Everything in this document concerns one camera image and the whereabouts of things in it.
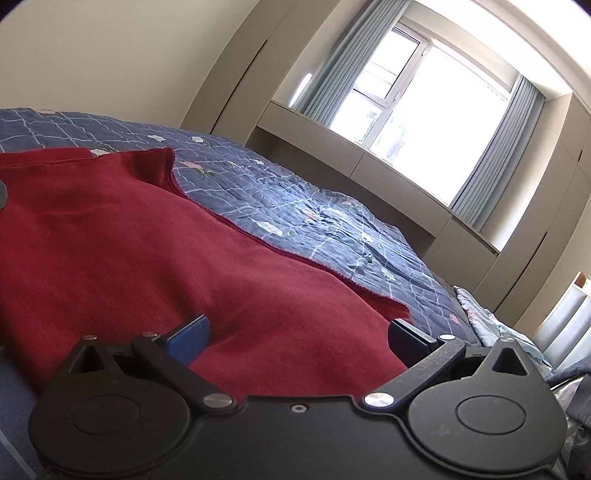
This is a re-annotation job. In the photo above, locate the window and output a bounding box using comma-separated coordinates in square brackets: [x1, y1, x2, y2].
[329, 23, 522, 208]

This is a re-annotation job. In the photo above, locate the beige built-in wardrobe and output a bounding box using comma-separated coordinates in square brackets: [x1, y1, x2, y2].
[475, 91, 591, 329]
[179, 0, 326, 141]

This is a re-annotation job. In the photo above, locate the dark cloth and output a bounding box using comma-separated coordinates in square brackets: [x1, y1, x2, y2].
[546, 357, 591, 480]

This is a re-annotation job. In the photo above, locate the pale floral quilt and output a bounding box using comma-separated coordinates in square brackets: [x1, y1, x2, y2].
[452, 285, 555, 380]

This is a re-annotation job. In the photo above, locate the pale blue curtain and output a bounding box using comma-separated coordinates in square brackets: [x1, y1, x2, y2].
[449, 75, 546, 232]
[292, 0, 413, 129]

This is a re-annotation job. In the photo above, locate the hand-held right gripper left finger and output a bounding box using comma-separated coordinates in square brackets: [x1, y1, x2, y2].
[54, 315, 235, 411]

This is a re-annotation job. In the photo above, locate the wooden chair with grey slats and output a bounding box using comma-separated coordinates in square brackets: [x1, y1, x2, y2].
[533, 271, 591, 371]

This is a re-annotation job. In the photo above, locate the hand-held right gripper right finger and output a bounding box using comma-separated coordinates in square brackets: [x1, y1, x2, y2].
[364, 318, 539, 409]

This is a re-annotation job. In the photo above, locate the beige window seat cabinet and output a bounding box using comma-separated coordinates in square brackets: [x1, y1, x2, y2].
[248, 100, 503, 297]

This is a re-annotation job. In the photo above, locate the blue checked floral blanket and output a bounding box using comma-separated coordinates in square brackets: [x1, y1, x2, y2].
[0, 107, 482, 480]

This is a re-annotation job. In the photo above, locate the red knit garment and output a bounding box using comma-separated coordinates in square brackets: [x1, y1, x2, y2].
[0, 147, 414, 398]

